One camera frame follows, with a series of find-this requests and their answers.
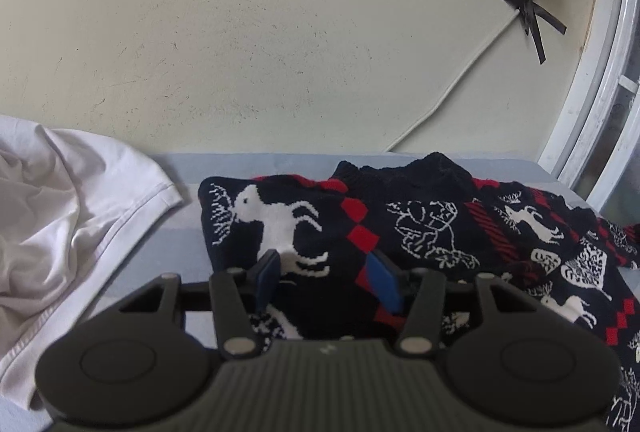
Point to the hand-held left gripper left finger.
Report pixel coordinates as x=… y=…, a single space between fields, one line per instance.
x=267 y=279

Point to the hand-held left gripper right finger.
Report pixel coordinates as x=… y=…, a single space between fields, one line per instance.
x=382 y=284

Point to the black reindeer pattern sweater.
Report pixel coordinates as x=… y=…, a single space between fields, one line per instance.
x=430 y=232

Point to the light blue bed sheet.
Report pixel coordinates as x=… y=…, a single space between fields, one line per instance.
x=150 y=252

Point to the white cloth garment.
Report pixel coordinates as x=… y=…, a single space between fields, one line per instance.
x=65 y=222

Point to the black tape cross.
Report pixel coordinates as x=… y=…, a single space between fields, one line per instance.
x=527 y=2

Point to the white window frame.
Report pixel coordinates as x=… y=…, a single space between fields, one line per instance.
x=595 y=77

